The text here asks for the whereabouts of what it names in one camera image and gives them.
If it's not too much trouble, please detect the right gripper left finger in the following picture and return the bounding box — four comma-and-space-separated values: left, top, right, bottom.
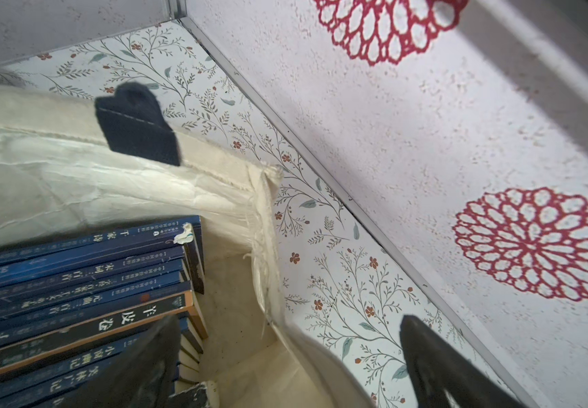
62, 316, 180, 407

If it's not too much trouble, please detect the cream canvas tote bag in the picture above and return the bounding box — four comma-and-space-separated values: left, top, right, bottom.
0, 83, 372, 407

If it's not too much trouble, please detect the stack of blue books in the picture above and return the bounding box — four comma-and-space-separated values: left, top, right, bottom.
0, 215, 207, 407

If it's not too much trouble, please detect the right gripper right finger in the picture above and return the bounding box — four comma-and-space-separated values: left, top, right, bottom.
399, 314, 523, 408

